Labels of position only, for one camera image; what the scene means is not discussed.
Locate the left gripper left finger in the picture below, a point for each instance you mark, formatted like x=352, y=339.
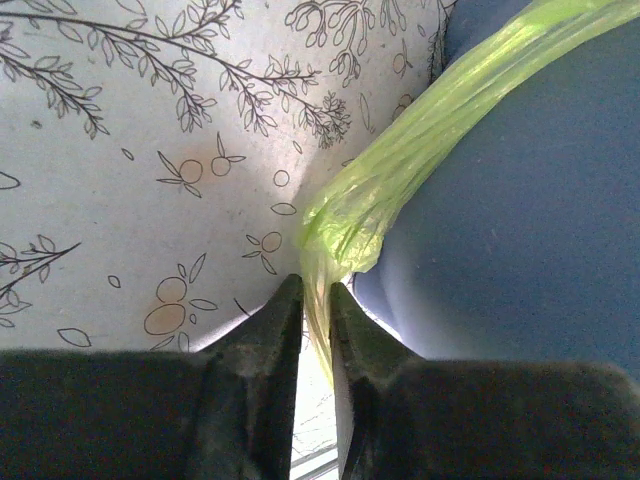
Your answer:
x=246, y=408

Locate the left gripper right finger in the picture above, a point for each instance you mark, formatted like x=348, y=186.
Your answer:
x=365, y=359

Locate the green trash bag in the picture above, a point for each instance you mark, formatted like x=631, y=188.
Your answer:
x=343, y=227

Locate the blue trash bin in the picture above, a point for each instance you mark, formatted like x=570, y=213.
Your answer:
x=524, y=243

